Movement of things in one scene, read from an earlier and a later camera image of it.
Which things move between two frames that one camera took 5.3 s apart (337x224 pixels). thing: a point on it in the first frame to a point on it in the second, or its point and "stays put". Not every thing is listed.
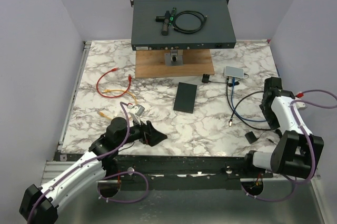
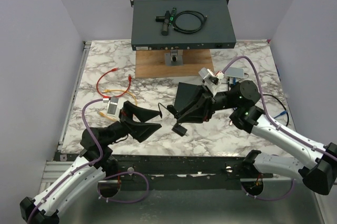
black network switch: [185, 98] stays put
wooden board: [151, 64] stays put
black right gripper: [272, 121] to [200, 108]
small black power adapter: [251, 137] to [180, 130]
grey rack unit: [146, 34] stays put
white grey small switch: [234, 72] stays put
